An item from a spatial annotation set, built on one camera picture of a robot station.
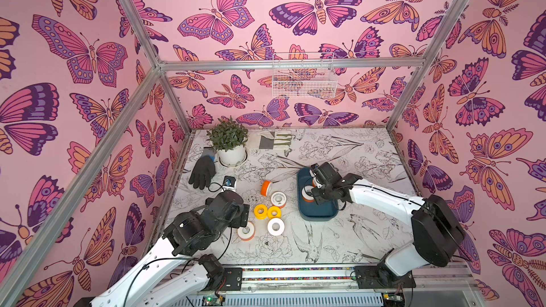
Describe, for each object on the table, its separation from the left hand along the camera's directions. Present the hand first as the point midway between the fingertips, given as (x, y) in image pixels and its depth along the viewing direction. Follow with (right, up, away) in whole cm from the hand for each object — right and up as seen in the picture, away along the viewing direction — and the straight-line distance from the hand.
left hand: (237, 203), depth 71 cm
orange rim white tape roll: (+1, -15, +12) cm, 19 cm away
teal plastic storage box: (+33, -6, +13) cm, 35 cm away
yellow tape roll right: (+12, -8, +17) cm, 22 cm away
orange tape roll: (+8, +2, +19) cm, 20 cm away
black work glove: (-21, +8, +30) cm, 38 cm away
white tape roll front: (+13, -13, +13) cm, 22 cm away
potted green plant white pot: (-7, +22, +19) cm, 30 cm away
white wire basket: (+26, +51, +24) cm, 62 cm away
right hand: (+29, -1, +16) cm, 33 cm away
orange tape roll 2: (+26, -2, +21) cm, 34 cm away
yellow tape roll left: (+6, -8, +17) cm, 20 cm away
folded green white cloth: (+12, +23, +44) cm, 52 cm away
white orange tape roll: (+14, -4, +21) cm, 25 cm away
